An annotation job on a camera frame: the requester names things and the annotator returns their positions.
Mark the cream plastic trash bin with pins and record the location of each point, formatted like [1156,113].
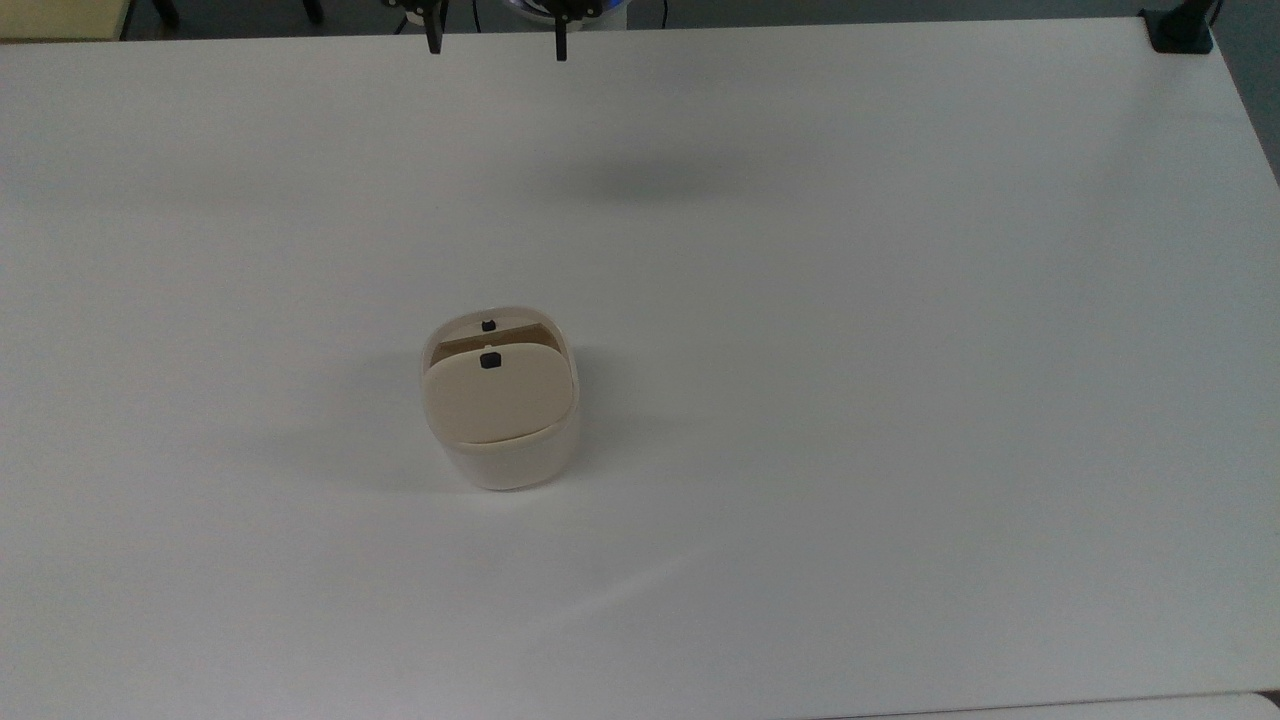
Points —
[510,462]

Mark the black chair leg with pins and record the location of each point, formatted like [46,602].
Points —
[167,11]
[313,9]

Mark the cream trash bin lid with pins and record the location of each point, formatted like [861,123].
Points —
[497,398]

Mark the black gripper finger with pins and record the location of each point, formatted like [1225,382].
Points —
[561,36]
[433,32]

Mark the yellowish wooden table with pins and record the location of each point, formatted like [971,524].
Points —
[60,17]

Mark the black pole clamp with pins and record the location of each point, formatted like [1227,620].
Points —
[1178,35]

